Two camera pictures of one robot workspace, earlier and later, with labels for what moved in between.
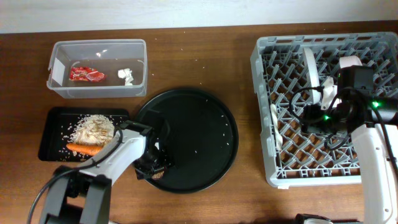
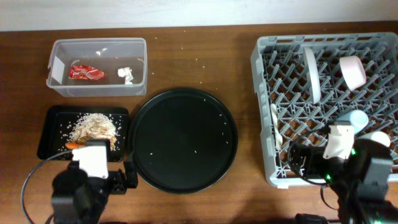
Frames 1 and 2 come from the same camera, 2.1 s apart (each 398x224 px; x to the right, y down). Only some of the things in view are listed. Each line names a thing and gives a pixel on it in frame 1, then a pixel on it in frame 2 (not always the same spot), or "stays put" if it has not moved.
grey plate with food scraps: [314, 74] stays put
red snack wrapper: [86, 74] stays put
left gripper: [166, 162] to [120, 182]
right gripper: [310, 122] to [313, 154]
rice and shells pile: [90, 134] stays put
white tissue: [125, 73] stays put
